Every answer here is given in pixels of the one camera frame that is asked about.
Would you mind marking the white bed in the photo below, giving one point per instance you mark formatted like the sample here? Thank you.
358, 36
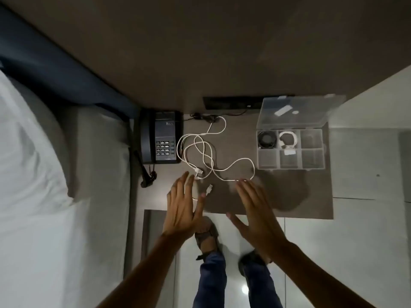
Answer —
48, 253

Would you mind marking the black desk telephone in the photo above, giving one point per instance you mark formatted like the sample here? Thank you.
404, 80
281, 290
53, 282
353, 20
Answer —
165, 125

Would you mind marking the brown wooden wall panel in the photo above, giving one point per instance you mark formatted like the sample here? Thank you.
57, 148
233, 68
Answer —
208, 44

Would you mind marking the black wall socket panel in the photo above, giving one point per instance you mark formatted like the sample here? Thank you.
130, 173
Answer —
231, 102

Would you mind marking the person's right forearm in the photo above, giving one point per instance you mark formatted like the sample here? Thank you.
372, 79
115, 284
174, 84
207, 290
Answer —
318, 279

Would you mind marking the person's right hand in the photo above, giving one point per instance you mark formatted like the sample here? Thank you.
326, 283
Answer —
260, 224

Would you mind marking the person's left hand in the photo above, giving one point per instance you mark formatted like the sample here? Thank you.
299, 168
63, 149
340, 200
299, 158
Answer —
179, 211

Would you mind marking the person's left forearm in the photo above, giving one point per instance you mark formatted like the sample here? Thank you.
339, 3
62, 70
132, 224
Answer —
144, 272

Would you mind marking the blue padded headboard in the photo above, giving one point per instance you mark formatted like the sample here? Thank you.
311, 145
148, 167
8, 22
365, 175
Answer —
48, 70

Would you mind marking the person's blue jeans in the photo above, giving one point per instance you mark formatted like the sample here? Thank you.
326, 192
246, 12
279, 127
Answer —
208, 282

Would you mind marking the white pillow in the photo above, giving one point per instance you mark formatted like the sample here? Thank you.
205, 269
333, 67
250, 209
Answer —
29, 150

